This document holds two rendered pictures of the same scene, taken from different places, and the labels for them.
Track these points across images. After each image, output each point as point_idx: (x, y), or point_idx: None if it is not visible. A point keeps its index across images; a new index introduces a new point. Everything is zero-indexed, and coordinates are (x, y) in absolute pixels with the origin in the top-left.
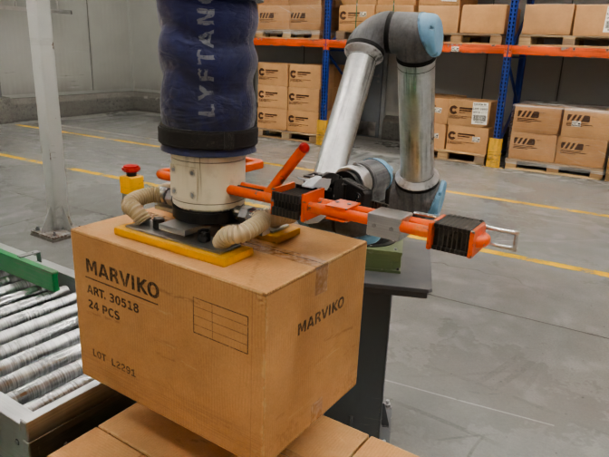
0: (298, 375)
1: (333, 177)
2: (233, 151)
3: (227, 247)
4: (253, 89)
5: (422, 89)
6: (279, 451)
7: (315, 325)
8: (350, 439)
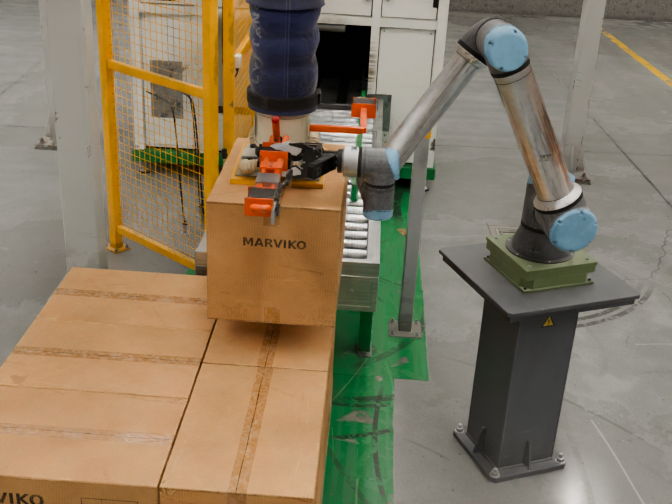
0: (246, 275)
1: (305, 148)
2: (268, 111)
3: (246, 174)
4: (298, 70)
5: (507, 100)
6: (226, 317)
7: (266, 248)
8: (313, 364)
